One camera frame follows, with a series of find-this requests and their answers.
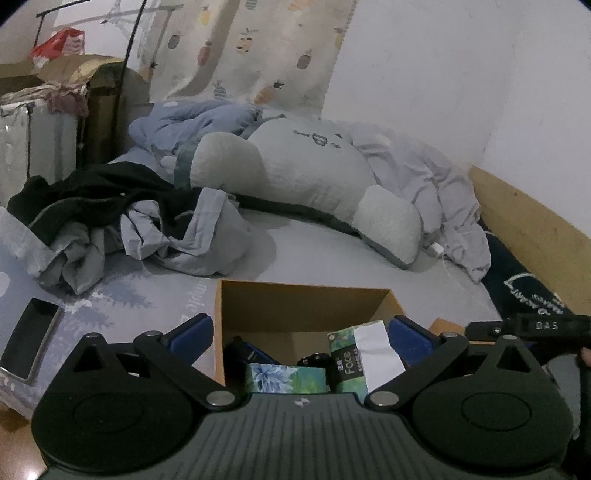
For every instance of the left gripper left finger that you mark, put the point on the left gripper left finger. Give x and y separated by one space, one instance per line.
173 355

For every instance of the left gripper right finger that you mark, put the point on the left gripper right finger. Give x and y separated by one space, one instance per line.
430 360

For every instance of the orange box lid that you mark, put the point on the orange box lid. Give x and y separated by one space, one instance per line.
441 326

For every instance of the dark blue box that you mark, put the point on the dark blue box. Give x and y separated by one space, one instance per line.
238 354

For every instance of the green tissue pack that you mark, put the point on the green tissue pack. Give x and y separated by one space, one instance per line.
364 358

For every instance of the floral tissue pack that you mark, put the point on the floral tissue pack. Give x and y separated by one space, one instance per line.
281 379

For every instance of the person hand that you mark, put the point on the person hand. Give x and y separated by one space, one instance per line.
586 356

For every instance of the black printed pillow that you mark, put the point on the black printed pillow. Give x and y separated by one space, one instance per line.
512 288

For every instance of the wooden headboard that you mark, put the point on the wooden headboard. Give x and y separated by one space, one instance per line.
552 249

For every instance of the white charger plug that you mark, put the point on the white charger plug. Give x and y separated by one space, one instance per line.
436 250

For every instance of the orange cardboard box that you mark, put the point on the orange cardboard box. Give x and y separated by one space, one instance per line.
290 321

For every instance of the grey lilac duvet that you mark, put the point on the grey lilac duvet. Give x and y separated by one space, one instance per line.
441 191

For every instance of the crumpled grey clothing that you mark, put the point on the crumpled grey clothing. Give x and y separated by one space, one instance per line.
206 237

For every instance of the black phone case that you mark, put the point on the black phone case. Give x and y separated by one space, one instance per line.
26 328

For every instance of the black garment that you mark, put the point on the black garment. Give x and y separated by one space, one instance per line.
96 198

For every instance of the grey reading pillow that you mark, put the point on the grey reading pillow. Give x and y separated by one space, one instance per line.
304 167

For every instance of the blue blanket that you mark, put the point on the blue blanket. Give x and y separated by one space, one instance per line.
171 123

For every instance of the black clothes rack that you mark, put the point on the black clothes rack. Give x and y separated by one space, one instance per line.
111 144

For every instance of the clear storage bag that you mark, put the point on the clear storage bag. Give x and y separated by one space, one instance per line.
35 142

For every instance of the brown cardboard box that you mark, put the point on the brown cardboard box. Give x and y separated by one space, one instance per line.
83 86

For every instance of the pineapple print curtain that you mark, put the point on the pineapple print curtain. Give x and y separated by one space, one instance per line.
272 54

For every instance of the red plastic bag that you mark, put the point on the red plastic bag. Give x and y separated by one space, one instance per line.
67 41

